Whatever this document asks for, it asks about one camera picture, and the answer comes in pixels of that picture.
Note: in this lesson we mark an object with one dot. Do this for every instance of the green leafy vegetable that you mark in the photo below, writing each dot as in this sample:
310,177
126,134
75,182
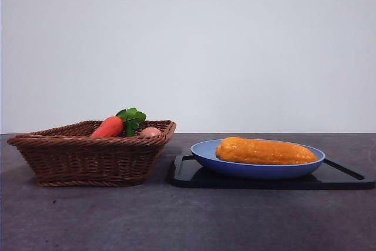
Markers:
132,115

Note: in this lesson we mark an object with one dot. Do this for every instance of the black rectangular tray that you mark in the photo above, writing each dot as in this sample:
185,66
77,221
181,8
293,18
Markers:
337,181

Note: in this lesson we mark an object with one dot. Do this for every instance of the yellow corn cob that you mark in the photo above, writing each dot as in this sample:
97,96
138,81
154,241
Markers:
264,151

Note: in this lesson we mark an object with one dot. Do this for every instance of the brown wicker basket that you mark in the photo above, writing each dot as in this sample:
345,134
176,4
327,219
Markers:
88,160

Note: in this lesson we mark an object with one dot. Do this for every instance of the blue round plate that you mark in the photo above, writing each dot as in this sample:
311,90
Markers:
249,172

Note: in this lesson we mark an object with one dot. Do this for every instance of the orange carrot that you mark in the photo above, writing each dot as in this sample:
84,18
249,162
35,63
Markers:
108,126

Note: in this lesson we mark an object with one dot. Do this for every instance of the brown egg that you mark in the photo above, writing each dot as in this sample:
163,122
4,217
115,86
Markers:
150,132

